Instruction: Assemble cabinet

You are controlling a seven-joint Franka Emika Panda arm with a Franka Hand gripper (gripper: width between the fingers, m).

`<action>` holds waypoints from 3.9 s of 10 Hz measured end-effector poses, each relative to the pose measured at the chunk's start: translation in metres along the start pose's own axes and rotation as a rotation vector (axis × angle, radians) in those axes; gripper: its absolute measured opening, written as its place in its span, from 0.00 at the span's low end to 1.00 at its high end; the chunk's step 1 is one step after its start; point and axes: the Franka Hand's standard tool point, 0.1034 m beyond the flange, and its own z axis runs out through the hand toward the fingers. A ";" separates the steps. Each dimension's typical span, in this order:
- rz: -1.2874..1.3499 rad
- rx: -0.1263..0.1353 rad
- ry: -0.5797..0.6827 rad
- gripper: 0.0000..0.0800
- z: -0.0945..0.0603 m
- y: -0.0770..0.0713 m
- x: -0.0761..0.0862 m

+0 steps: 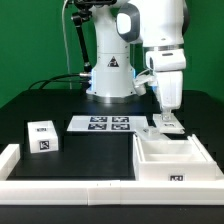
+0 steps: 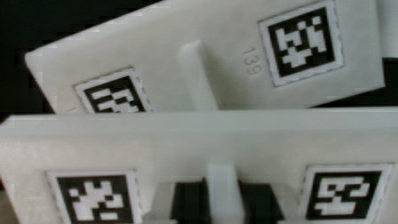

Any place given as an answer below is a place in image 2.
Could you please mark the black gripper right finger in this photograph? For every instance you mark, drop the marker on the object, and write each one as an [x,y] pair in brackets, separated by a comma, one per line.
[261,208]

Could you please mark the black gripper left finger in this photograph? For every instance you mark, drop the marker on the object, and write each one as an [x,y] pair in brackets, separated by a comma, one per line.
[190,203]

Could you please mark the white cabinet door panel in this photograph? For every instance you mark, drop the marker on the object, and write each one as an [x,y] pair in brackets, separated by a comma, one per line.
[201,55]

